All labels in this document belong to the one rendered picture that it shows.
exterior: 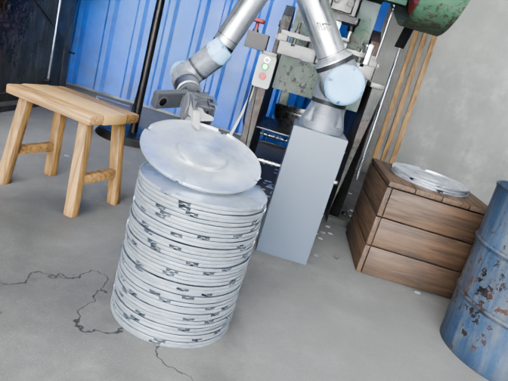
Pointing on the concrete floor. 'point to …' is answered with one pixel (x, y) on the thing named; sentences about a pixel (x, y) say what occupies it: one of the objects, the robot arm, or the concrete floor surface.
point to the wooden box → (412, 232)
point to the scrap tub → (483, 296)
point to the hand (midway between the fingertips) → (193, 128)
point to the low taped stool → (84, 110)
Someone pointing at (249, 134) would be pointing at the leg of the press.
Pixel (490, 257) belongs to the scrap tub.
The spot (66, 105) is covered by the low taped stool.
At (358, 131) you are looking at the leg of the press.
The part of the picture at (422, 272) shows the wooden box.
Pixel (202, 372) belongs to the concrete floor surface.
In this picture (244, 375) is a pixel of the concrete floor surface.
